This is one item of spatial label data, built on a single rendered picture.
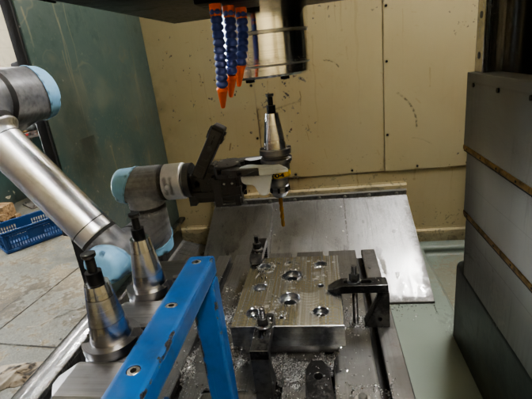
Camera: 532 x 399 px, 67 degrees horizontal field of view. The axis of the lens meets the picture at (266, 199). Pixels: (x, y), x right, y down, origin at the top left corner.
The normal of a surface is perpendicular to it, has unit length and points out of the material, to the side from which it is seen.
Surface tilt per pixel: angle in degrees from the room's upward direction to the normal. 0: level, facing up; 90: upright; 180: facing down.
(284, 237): 24
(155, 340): 0
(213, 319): 90
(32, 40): 90
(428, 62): 90
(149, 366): 0
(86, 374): 0
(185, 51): 90
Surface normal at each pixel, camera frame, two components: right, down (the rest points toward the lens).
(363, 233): -0.15, -0.72
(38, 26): 0.99, -0.07
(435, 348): -0.11, -0.94
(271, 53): 0.09, 0.32
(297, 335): -0.12, 0.34
